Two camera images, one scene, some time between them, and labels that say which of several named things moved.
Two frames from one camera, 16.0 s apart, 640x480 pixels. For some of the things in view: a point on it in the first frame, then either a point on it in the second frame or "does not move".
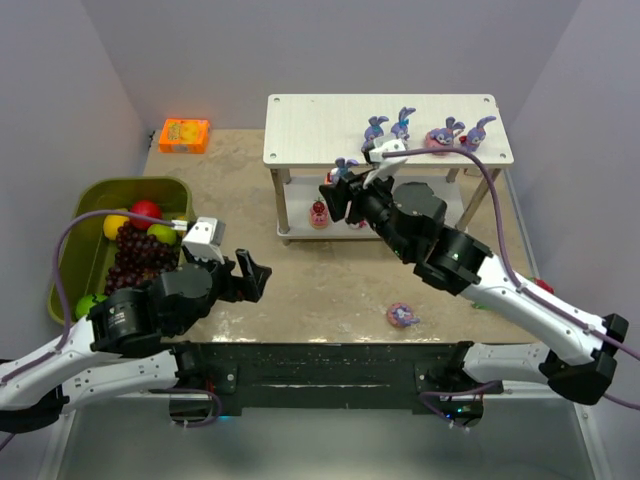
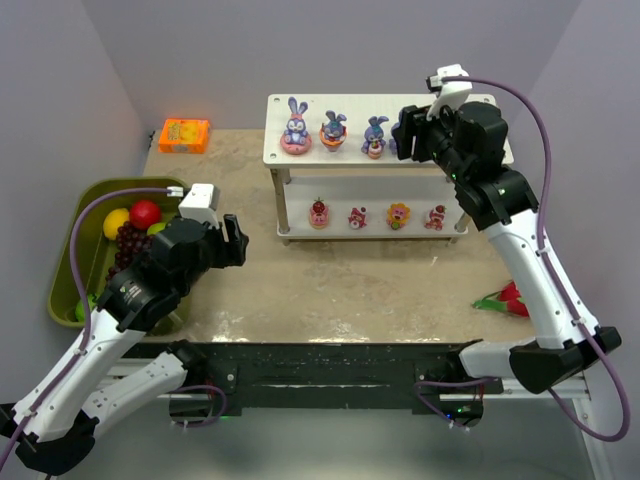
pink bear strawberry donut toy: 319,214 does not move
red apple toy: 148,208 does not move
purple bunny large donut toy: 402,315 -> 296,140
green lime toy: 85,303 does not move
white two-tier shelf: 456,140 does not move
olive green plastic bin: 86,253 does not move
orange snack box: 184,135 does not move
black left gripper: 235,280 -> 223,245
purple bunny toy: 373,131 does not move
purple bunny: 341,168 -> 333,132
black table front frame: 426,376 does not move
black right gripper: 353,198 -> 415,133
